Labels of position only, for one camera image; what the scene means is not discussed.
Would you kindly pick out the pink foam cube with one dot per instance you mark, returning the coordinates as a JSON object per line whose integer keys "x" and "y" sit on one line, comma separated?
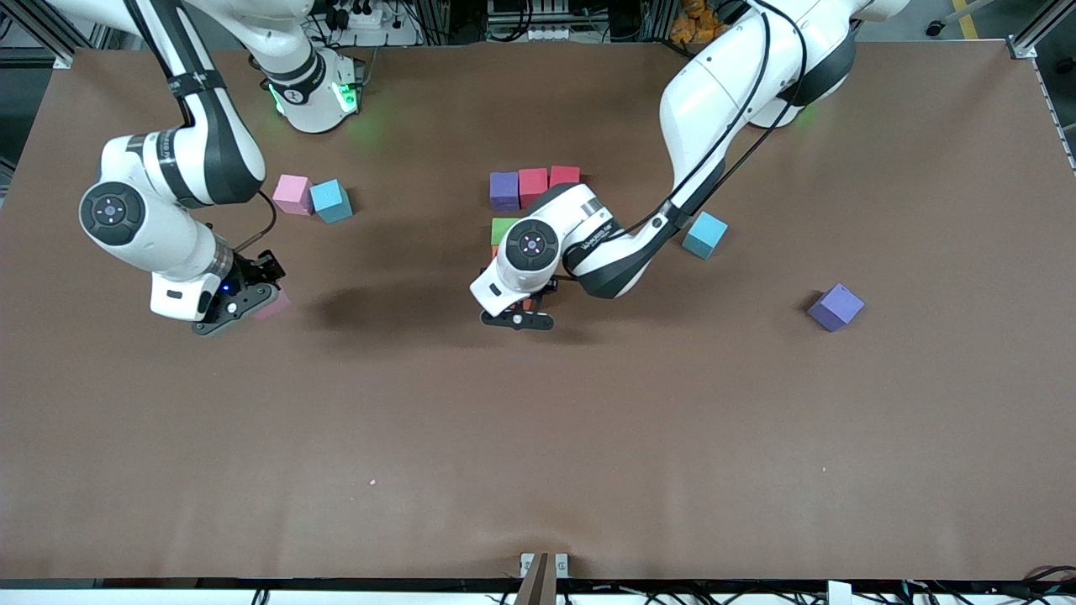
{"x": 276, "y": 305}
{"x": 292, "y": 193}

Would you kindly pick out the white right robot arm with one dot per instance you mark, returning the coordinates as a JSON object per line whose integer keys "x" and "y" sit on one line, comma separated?
{"x": 168, "y": 168}

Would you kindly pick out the green foam cube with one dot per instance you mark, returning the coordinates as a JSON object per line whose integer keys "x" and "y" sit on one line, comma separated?
{"x": 503, "y": 228}

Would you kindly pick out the metal mount bracket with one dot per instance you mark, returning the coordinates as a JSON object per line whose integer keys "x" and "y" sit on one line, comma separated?
{"x": 542, "y": 580}

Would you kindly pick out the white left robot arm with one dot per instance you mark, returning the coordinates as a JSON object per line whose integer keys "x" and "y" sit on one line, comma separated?
{"x": 714, "y": 92}

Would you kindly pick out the aluminium frame profile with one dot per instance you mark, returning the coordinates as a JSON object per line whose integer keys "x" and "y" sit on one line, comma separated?
{"x": 59, "y": 57}
{"x": 1030, "y": 42}

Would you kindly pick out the purple foam cube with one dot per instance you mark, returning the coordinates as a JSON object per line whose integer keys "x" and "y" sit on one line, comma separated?
{"x": 504, "y": 191}
{"x": 836, "y": 307}

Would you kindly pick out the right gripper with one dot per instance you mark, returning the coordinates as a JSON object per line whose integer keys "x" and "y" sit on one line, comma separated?
{"x": 249, "y": 273}

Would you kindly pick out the brown paper table cover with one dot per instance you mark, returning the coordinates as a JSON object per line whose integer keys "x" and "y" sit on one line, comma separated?
{"x": 504, "y": 437}

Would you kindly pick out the red foam cube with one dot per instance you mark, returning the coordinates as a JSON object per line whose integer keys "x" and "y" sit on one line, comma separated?
{"x": 564, "y": 175}
{"x": 533, "y": 185}

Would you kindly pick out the blue foam cube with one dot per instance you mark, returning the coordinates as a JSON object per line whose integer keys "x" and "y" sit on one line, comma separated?
{"x": 329, "y": 200}
{"x": 706, "y": 235}

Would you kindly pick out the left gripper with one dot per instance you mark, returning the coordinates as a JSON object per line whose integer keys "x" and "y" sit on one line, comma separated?
{"x": 544, "y": 288}

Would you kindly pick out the white power strip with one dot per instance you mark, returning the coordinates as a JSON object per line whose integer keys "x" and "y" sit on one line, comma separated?
{"x": 370, "y": 17}

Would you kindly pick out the orange snack bag pile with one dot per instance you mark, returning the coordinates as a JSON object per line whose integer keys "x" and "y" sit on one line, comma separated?
{"x": 685, "y": 29}

